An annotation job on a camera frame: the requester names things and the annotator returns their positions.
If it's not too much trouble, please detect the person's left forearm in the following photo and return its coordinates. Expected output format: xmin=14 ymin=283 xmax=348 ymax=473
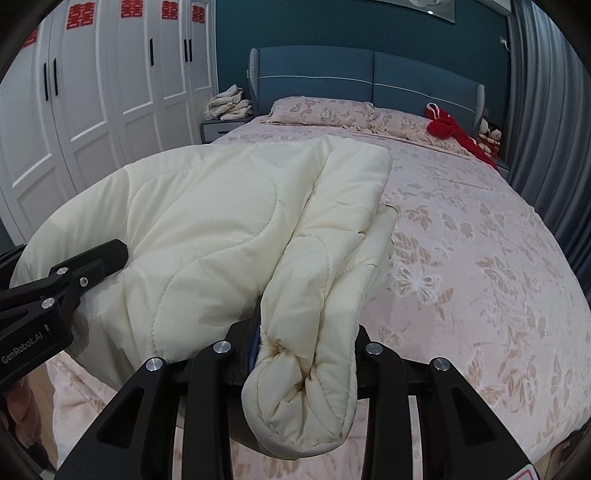
xmin=7 ymin=381 xmax=49 ymax=469

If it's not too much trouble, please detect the red garment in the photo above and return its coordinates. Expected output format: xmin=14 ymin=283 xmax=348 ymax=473
xmin=426 ymin=103 xmax=500 ymax=172

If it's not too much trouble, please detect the cream quilted padded jacket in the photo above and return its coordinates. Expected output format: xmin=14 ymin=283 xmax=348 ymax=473
xmin=9 ymin=136 xmax=398 ymax=461

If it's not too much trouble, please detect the pair of small dolls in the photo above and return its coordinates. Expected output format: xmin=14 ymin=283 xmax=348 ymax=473
xmin=477 ymin=117 xmax=505 ymax=156

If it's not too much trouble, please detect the pile of cream clothes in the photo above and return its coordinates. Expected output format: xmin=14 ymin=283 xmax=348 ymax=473
xmin=206 ymin=84 xmax=253 ymax=122

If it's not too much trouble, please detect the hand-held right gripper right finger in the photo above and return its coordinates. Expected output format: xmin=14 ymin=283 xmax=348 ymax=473
xmin=355 ymin=325 xmax=537 ymax=480

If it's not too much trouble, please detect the blue upholstered headboard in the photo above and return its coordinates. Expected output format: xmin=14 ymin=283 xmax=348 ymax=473
xmin=248 ymin=46 xmax=486 ymax=136

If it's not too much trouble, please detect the white panelled wardrobe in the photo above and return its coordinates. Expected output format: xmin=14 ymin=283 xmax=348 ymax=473
xmin=0 ymin=0 xmax=220 ymax=245

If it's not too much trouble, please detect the grey curtain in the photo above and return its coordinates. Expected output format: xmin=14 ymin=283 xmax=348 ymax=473
xmin=505 ymin=0 xmax=591 ymax=287

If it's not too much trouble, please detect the pink floral pillow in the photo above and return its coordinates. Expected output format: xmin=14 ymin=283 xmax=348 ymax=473
xmin=267 ymin=96 xmax=376 ymax=129
xmin=368 ymin=107 xmax=469 ymax=151

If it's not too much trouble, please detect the grey nightstand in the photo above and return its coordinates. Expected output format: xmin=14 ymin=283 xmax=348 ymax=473
xmin=200 ymin=117 xmax=254 ymax=145

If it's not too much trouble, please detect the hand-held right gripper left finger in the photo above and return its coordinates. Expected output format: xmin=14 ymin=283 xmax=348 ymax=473
xmin=55 ymin=307 xmax=262 ymax=480

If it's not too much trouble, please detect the bed with pink floral bedspread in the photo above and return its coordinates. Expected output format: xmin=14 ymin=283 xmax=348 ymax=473
xmin=46 ymin=97 xmax=591 ymax=480

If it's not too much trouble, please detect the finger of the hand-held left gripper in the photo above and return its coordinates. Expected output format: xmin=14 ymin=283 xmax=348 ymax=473
xmin=0 ymin=239 xmax=129 ymax=325

